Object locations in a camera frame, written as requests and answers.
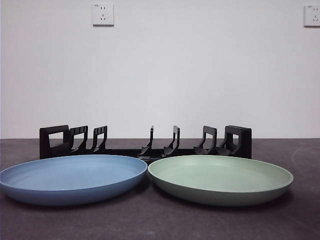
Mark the white wall socket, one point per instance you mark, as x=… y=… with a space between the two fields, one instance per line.
x=312 y=15
x=103 y=15

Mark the black plastic plate rack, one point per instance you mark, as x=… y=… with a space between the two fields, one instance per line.
x=58 y=147

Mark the blue round plate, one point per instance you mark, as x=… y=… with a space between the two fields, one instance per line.
x=72 y=182

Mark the green round plate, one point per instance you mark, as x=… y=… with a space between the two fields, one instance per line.
x=220 y=182

